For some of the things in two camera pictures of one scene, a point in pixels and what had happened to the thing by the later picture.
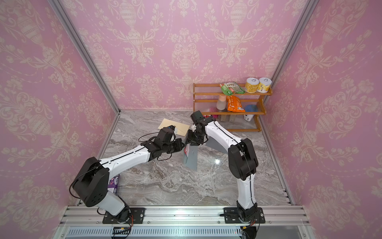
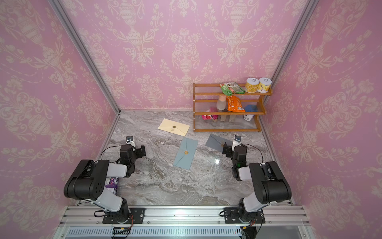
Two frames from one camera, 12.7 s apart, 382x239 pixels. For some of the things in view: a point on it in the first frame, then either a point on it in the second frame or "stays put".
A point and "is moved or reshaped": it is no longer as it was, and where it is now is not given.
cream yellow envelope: x=182 y=128 stays put
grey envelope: x=213 y=143 stays put
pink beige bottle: x=221 y=104 stays put
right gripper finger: x=193 y=139 → x=227 y=150
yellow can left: x=251 y=85 stays put
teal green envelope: x=192 y=159 is moved or reshaped
